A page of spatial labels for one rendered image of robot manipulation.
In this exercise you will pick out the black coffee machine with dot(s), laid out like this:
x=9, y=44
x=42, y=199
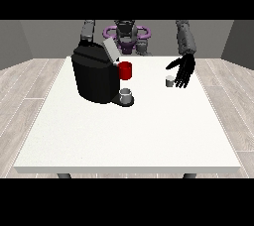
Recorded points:
x=94, y=73

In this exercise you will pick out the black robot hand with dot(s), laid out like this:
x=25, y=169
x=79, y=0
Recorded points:
x=184, y=68

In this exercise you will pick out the small grey cup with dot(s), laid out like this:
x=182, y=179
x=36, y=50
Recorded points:
x=126, y=95

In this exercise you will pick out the dark table leg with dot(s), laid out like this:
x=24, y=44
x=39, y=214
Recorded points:
x=63, y=175
x=190, y=175

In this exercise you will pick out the pale grey machine lid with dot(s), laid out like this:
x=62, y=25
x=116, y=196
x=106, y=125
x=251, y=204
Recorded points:
x=111, y=50

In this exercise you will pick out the red pod holder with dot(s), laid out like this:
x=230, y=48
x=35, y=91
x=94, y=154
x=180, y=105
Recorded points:
x=125, y=70

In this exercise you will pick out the small grey coffee pod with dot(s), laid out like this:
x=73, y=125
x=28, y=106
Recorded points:
x=169, y=81

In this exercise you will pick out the grey robot trunk purple rings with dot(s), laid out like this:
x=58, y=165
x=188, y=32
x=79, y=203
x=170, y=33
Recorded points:
x=126, y=38

